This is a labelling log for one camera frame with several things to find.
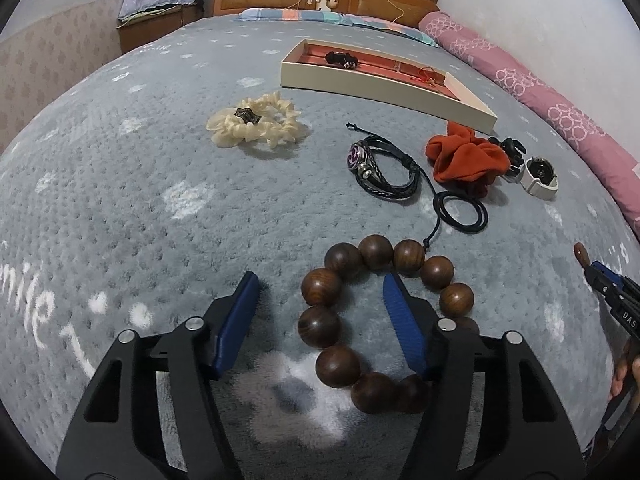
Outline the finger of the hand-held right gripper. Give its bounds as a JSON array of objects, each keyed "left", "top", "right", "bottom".
[
  {"left": 585, "top": 260, "right": 640, "bottom": 307},
  {"left": 607, "top": 300, "right": 640, "bottom": 341}
]

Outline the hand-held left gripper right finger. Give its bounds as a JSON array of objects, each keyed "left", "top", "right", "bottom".
[{"left": 383, "top": 271, "right": 586, "bottom": 480}]

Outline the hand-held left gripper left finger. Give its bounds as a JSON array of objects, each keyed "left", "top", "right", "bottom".
[{"left": 56, "top": 271, "right": 261, "bottom": 480}]

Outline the dark wooden bead bracelet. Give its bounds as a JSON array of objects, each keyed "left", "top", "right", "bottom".
[{"left": 297, "top": 234, "right": 481, "bottom": 415}]

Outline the white wrist watch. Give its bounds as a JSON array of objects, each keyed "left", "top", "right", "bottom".
[{"left": 502, "top": 156, "right": 560, "bottom": 202}]

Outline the black hair claw clip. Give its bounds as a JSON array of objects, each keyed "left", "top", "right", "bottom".
[{"left": 487, "top": 136, "right": 527, "bottom": 171}]

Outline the black leather bracelet purple charm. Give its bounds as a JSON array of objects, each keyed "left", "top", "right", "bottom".
[{"left": 345, "top": 122, "right": 423, "bottom": 202}]

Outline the orange fabric scrunchie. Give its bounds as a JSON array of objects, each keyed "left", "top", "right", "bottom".
[{"left": 425, "top": 121, "right": 511, "bottom": 197}]

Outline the cream satin scrunchie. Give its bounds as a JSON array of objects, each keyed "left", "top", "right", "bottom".
[{"left": 207, "top": 91, "right": 307, "bottom": 150}]

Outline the beige jewelry box red lining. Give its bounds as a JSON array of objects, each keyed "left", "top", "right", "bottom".
[{"left": 280, "top": 38, "right": 498, "bottom": 135}]

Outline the person's right hand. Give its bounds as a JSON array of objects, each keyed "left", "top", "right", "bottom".
[{"left": 611, "top": 345, "right": 636, "bottom": 400}]

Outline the grey fleece blanket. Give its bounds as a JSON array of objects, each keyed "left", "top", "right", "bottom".
[{"left": 0, "top": 10, "right": 640, "bottom": 480}]

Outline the pink rolled quilt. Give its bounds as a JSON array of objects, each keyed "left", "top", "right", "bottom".
[{"left": 419, "top": 11, "right": 640, "bottom": 233}]

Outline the black beaded hair accessory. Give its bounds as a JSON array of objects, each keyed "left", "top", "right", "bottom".
[{"left": 325, "top": 50, "right": 358, "bottom": 69}]

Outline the wooden nightstand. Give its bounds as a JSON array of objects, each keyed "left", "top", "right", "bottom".
[{"left": 117, "top": 2, "right": 205, "bottom": 56}]

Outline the black cord loop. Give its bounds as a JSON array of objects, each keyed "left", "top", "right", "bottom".
[{"left": 417, "top": 160, "right": 488, "bottom": 256}]

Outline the hair tie with red balls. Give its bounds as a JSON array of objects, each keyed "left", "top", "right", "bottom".
[{"left": 417, "top": 66, "right": 447, "bottom": 87}]

